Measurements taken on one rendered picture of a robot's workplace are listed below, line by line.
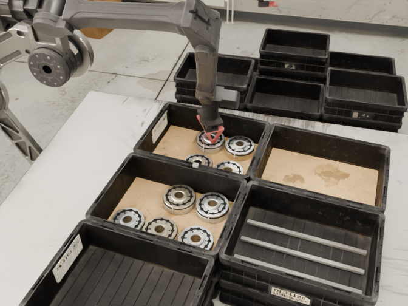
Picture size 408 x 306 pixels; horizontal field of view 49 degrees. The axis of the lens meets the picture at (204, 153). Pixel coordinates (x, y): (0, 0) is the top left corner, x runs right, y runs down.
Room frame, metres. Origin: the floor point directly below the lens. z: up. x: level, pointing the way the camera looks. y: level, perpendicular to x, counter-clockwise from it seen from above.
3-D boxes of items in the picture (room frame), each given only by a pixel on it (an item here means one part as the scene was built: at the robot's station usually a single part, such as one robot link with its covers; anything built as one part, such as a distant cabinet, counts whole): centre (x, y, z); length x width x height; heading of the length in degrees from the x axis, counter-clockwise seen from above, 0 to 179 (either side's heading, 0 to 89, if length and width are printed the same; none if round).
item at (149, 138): (1.18, 0.00, 0.87); 0.40 x 0.30 x 0.11; 69
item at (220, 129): (1.24, -0.03, 0.91); 0.07 x 0.07 x 0.09; 18
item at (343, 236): (0.76, -0.27, 0.87); 0.40 x 0.30 x 0.11; 69
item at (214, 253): (0.90, 0.11, 0.92); 0.40 x 0.30 x 0.02; 69
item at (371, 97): (1.97, -0.85, 0.37); 0.40 x 0.30 x 0.45; 75
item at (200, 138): (1.25, -0.02, 0.86); 0.10 x 0.10 x 0.01
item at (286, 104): (2.08, -0.46, 0.31); 0.40 x 0.30 x 0.34; 75
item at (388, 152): (1.04, -0.37, 0.92); 0.40 x 0.30 x 0.02; 69
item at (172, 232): (0.84, 0.13, 0.86); 0.10 x 0.10 x 0.01
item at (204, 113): (1.25, -0.02, 0.98); 0.10 x 0.07 x 0.07; 18
